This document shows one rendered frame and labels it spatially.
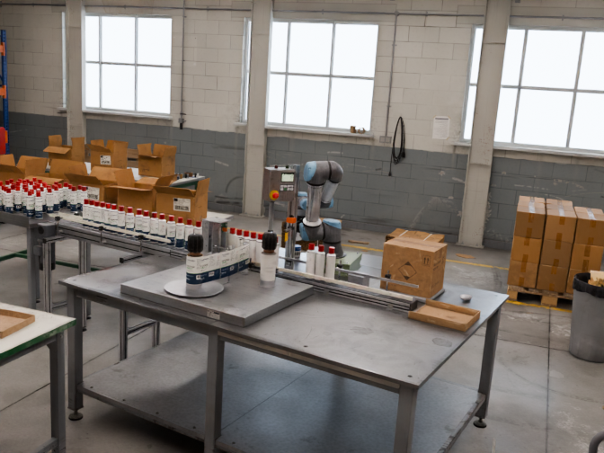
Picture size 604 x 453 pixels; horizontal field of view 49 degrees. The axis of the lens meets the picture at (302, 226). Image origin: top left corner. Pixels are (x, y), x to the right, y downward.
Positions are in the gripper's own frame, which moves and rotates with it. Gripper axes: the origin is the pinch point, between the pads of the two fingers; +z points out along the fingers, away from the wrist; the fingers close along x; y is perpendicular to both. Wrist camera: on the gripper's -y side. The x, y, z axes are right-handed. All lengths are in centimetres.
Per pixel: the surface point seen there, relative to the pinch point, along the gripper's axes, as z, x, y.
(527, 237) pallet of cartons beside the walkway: 27, 246, 169
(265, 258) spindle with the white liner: -13, -92, 7
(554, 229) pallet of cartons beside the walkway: 16, 244, 192
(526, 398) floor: 91, 17, 162
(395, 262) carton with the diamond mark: -11, -57, 74
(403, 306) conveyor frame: 5, -85, 82
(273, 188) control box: -45, -55, -1
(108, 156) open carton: -5, 287, -313
